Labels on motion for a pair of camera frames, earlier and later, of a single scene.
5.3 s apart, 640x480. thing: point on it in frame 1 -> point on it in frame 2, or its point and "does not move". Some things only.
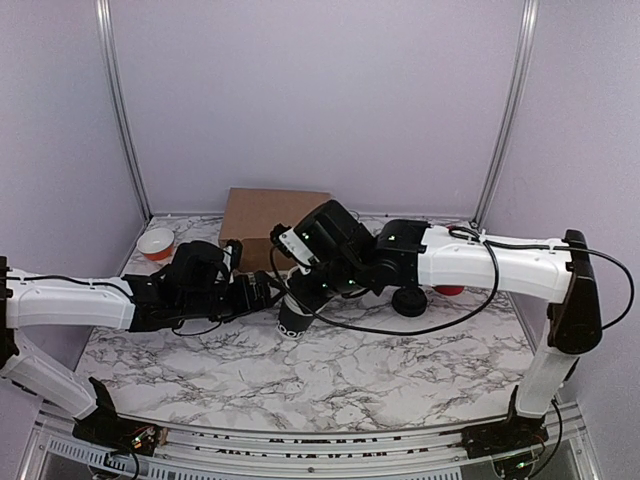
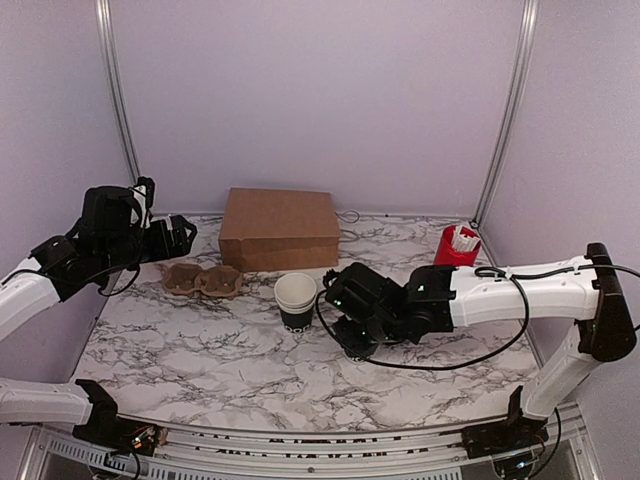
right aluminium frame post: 524,55 does not move
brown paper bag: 250,215 does not move
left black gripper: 247,303 -> 181,245
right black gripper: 306,297 -> 353,347
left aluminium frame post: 104,17 does not move
